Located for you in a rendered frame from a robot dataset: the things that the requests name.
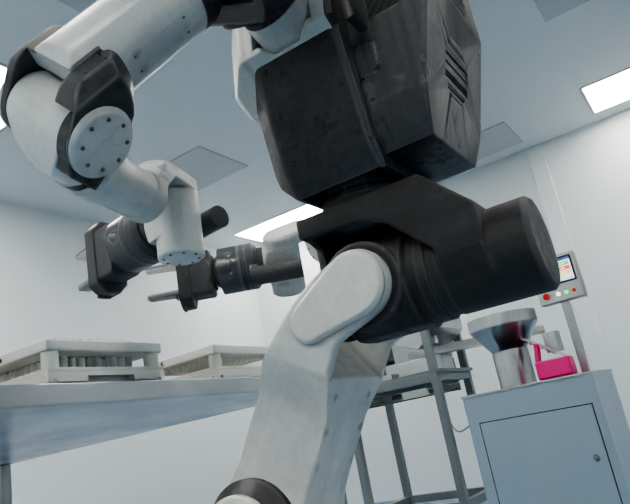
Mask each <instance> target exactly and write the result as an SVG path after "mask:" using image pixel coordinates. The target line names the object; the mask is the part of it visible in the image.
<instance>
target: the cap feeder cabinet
mask: <svg viewBox="0 0 630 504"><path fill-rule="evenodd" d="M611 371H612V369H605V370H591V371H586V372H582V373H577V374H572V375H567V376H562V377H557V378H552V379H547V380H542V381H537V382H532V383H528V384H523V385H518V386H513V387H508V388H503V389H498V390H493V391H488V392H483V393H478V394H474V395H469V396H464V397H460V398H461V400H462V399H463V403H464V407H465V412H466V416H467V420H468V424H469V428H470V432H471V436H472V440H473V444H474V448H475V452H476V457H477V461H478V465H479V469H480V473H481V477H482V481H483V485H484V489H485V493H486V497H487V501H488V504H630V429H629V426H628V422H627V419H626V416H625V413H624V410H623V407H622V403H621V400H620V397H619V394H618V391H617V388H616V384H615V381H614V378H613V375H612V372H611Z"/></svg>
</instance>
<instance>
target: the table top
mask: <svg viewBox="0 0 630 504"><path fill-rule="evenodd" d="M259 384H260V376H257V377H227V378H196V379H166V380H136V381H105V382H75V383H44V384H14V385H0V465H6V464H14V463H18V462H22V461H26V460H31V459H35V458H39V457H43V456H47V455H52V454H56V453H60V452H64V451H69V450H73V449H77V448H81V447H86V446H90V445H94V444H98V443H102V442H107V441H111V440H115V439H119V438H124V437H128V436H132V435H136V434H140V433H145V432H149V431H153V430H157V429H162V428H166V427H170V426H174V425H179V424H183V423H187V422H191V421H195V420H200V419H204V418H208V417H212V416H217V415H221V414H225V413H229V412H234V411H238V410H242V409H246V408H250V407H255V406H256V403H257V400H258V395H259Z"/></svg>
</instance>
